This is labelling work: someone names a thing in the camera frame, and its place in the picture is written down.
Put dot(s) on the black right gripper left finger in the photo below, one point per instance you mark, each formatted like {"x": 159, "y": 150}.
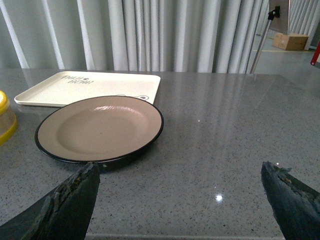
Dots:
{"x": 63, "y": 214}

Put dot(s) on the cream rectangular tray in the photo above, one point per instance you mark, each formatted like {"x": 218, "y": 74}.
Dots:
{"x": 67, "y": 87}

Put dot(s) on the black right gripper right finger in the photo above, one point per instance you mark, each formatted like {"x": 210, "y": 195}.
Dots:
{"x": 295, "y": 205}

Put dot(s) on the red post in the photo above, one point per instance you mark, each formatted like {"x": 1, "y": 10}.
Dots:
{"x": 315, "y": 61}

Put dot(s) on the beige plate with black rim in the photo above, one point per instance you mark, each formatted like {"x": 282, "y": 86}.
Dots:
{"x": 101, "y": 129}

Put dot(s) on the brown board panel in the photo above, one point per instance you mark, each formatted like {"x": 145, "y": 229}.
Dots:
{"x": 281, "y": 24}

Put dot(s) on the grey curtain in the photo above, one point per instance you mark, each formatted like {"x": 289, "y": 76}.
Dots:
{"x": 201, "y": 36}

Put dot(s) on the cardboard box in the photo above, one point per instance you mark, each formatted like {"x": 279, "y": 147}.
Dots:
{"x": 291, "y": 42}

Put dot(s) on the metal stand pole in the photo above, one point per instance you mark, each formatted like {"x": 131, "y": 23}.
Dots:
{"x": 263, "y": 40}

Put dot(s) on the wooden steamer with yellow rims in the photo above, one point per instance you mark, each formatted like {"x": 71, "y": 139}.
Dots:
{"x": 8, "y": 119}

